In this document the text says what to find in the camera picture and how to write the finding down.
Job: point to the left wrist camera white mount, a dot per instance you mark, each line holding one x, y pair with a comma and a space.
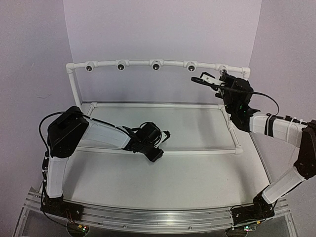
164, 135

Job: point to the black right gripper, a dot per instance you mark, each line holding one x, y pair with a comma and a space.
226, 76

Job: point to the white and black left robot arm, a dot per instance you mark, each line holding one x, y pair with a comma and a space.
64, 135

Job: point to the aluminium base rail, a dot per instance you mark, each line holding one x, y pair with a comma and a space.
157, 221

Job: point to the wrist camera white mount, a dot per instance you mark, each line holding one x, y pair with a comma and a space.
212, 81
164, 135

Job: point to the white PVC pipe frame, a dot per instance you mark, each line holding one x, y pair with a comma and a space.
157, 64

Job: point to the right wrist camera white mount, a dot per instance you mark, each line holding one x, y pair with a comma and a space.
212, 81

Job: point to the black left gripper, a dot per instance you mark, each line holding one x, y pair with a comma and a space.
154, 158

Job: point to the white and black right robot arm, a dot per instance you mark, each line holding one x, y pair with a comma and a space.
296, 132

